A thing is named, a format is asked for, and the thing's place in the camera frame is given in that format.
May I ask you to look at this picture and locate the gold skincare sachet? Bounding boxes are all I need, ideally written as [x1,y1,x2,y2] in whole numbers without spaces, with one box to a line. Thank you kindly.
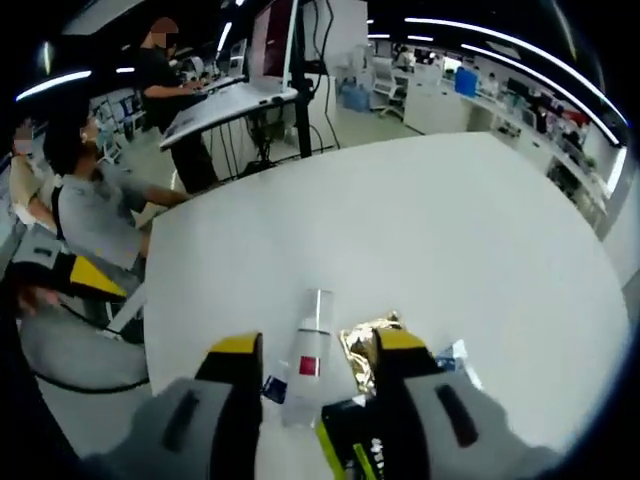
[338,309,404,397]

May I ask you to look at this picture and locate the blue water jugs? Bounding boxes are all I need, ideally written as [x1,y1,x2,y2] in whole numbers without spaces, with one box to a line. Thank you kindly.
[339,82,372,112]

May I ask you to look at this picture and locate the clear skincare sachet blue label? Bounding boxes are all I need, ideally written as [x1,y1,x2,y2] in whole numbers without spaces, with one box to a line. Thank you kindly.
[260,373,292,405]

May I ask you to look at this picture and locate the white standing desk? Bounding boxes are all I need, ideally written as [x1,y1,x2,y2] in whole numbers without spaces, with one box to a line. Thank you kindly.
[158,81,300,151]

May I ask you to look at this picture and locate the computer monitor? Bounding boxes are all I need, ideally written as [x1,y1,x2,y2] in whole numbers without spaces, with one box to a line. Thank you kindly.
[248,0,295,92]

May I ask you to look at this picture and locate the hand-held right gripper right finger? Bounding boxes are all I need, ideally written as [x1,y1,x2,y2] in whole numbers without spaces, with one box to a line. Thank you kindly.
[372,327,566,480]

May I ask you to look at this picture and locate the grey chair seat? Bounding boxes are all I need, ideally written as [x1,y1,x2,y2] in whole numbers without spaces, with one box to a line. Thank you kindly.
[19,307,149,386]

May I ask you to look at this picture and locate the white office counter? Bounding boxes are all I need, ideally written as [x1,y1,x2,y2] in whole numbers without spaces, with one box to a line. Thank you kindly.
[403,74,614,226]

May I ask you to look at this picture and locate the green black skincare sachet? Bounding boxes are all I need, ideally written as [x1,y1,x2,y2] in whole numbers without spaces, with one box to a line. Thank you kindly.
[316,396,396,480]

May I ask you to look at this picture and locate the ceiling light strip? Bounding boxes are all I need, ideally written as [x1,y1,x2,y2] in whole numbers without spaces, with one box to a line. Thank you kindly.
[459,43,621,146]
[403,17,629,129]

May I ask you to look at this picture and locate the white office chair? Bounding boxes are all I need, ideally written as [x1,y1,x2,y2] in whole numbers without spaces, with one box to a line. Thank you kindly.
[372,55,407,120]

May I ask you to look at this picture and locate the black stand pole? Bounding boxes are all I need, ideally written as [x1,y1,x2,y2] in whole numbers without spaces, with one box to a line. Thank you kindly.
[291,0,315,157]

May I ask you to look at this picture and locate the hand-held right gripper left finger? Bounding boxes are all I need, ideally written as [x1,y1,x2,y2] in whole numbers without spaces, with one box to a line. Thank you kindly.
[87,332,265,480]

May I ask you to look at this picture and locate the person's left hand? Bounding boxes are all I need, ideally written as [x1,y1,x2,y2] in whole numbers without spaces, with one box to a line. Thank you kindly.
[13,285,64,324]

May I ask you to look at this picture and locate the small skincare bottle red label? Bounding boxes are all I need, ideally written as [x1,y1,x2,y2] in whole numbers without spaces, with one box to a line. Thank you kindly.
[278,288,336,430]

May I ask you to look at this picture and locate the blue container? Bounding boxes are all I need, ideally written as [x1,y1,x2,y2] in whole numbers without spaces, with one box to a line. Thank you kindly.
[453,66,480,96]

